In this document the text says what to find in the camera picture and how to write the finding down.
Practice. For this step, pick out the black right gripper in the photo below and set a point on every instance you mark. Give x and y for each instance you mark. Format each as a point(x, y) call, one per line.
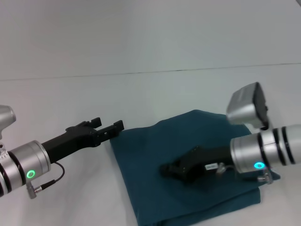
point(200, 162)

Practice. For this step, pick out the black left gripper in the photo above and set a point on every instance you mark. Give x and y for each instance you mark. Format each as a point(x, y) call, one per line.
point(70, 141)

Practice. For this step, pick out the teal blue shirt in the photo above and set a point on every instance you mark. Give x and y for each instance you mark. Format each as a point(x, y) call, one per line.
point(145, 153)

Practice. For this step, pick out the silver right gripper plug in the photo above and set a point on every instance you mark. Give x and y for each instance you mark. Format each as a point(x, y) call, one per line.
point(220, 168)

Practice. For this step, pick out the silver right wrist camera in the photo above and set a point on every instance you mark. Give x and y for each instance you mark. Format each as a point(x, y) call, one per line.
point(247, 108)

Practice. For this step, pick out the silver right camera bracket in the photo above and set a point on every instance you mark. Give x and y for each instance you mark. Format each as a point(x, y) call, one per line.
point(261, 129)

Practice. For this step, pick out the silver camera bracket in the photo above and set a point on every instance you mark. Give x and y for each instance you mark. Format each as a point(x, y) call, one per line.
point(261, 129)
point(2, 150)

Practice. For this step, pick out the silver left camera bracket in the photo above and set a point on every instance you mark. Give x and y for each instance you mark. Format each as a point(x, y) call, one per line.
point(2, 150)

